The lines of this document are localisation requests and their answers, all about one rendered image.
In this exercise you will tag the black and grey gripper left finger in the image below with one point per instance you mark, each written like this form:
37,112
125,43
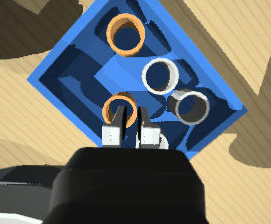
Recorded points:
113,133

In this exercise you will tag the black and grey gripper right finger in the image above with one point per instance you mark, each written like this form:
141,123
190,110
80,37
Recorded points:
148,134

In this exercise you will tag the blue crate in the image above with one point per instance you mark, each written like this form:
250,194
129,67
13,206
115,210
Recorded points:
82,72

